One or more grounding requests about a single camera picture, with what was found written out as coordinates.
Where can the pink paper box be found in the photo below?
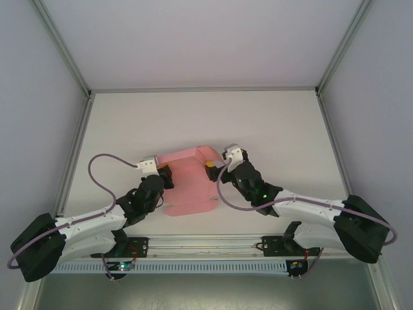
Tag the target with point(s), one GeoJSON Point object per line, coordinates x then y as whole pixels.
{"type": "Point", "coordinates": [190, 184]}

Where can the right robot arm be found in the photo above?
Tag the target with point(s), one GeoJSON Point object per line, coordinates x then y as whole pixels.
{"type": "Point", "coordinates": [309, 211]}

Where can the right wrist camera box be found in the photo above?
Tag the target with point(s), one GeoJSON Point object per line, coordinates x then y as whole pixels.
{"type": "Point", "coordinates": [234, 155]}

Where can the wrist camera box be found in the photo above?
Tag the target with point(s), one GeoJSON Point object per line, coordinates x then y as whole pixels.
{"type": "Point", "coordinates": [146, 164]}
{"type": "Point", "coordinates": [234, 155]}

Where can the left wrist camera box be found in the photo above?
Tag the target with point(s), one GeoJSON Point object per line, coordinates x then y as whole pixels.
{"type": "Point", "coordinates": [146, 164]}

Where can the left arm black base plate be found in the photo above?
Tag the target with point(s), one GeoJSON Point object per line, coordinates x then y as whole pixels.
{"type": "Point", "coordinates": [140, 247]}

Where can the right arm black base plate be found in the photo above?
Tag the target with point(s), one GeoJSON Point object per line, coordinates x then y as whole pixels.
{"type": "Point", "coordinates": [272, 247]}

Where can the aluminium mounting rail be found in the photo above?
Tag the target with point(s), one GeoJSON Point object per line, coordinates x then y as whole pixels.
{"type": "Point", "coordinates": [206, 247]}

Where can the aluminium back frame rail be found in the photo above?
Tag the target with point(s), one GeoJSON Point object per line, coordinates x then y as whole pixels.
{"type": "Point", "coordinates": [206, 89]}

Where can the aluminium frame post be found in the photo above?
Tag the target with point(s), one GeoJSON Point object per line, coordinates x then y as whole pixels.
{"type": "Point", "coordinates": [29, 294]}
{"type": "Point", "coordinates": [342, 48]}
{"type": "Point", "coordinates": [384, 287]}
{"type": "Point", "coordinates": [66, 51]}

